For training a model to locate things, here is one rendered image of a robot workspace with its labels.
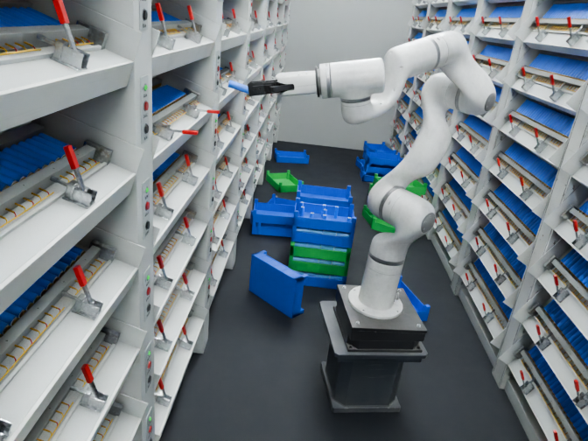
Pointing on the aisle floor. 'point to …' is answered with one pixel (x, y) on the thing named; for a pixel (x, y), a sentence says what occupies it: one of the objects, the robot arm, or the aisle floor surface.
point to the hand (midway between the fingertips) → (257, 87)
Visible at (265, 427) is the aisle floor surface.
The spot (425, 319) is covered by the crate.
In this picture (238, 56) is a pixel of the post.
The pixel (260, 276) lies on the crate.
